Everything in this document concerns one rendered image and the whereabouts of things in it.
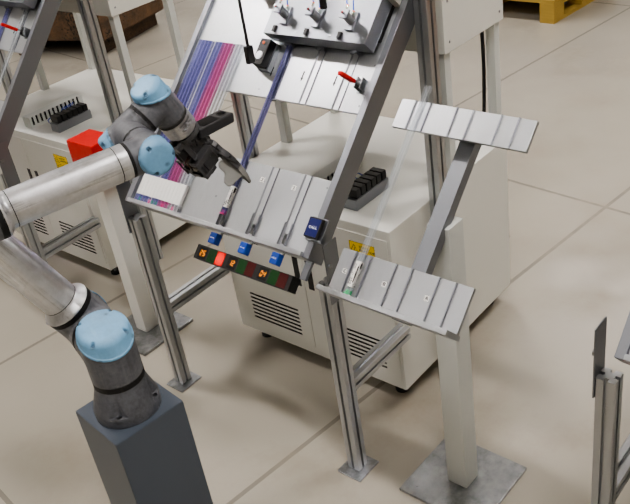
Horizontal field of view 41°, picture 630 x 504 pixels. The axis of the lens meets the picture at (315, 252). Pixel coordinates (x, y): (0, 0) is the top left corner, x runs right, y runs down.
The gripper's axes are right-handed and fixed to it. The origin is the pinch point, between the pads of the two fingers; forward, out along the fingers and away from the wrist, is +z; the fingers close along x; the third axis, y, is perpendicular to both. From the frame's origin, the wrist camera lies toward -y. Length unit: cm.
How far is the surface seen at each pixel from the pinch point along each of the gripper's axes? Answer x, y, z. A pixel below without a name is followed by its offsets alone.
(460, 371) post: 53, 12, 49
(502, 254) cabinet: 21, -47, 105
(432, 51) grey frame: 25, -54, 12
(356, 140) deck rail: 21.0, -21.7, 8.9
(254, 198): -3.3, -1.9, 14.4
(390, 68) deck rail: 21.0, -42.0, 5.9
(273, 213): 4.6, 0.4, 15.1
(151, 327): -83, 27, 86
